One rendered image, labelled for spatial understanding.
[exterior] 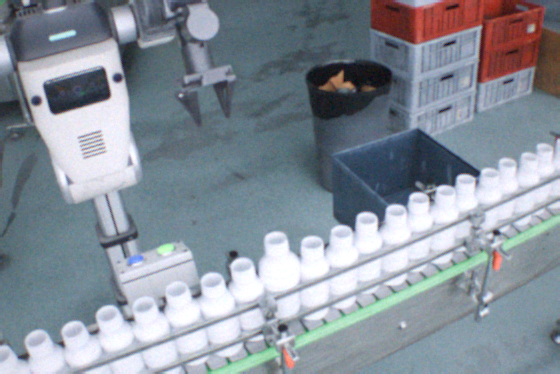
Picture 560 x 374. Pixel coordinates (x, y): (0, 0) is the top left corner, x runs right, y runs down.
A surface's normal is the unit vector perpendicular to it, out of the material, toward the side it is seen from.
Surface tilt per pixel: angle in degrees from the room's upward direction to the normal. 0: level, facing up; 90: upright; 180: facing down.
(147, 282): 70
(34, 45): 90
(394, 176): 90
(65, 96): 90
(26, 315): 0
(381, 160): 90
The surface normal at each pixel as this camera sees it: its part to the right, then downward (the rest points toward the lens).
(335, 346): 0.44, 0.48
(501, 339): -0.07, -0.83
